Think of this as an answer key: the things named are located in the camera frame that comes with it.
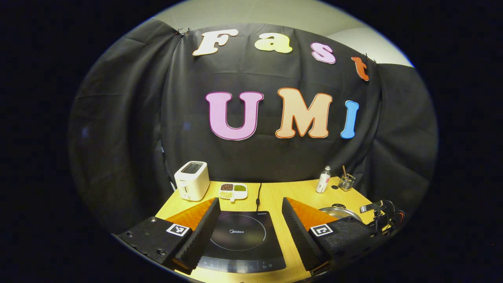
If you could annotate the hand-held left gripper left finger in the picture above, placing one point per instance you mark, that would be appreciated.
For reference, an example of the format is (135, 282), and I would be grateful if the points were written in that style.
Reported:
(204, 224)

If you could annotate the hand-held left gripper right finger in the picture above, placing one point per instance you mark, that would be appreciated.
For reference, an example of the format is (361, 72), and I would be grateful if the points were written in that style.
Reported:
(298, 232)

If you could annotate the black induction cooktop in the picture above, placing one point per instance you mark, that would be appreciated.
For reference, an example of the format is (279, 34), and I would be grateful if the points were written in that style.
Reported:
(243, 245)

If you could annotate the steel pot with yellow beans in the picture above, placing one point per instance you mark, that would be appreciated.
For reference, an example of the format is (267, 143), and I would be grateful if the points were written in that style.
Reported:
(340, 213)

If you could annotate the white toaster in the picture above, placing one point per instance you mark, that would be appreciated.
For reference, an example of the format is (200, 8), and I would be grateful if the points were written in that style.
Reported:
(192, 182)

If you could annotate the white divided bean dish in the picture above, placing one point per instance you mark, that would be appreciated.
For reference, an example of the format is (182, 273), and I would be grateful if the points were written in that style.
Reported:
(233, 191)

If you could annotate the clear glass beaker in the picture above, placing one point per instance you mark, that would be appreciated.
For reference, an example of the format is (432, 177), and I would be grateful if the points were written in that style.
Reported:
(347, 183)

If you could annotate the clear bottle with white label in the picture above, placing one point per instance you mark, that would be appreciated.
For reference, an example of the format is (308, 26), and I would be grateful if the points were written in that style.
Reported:
(323, 181)

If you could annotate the thin wooden stick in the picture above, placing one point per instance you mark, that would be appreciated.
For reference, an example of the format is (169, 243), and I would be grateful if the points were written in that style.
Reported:
(344, 171)

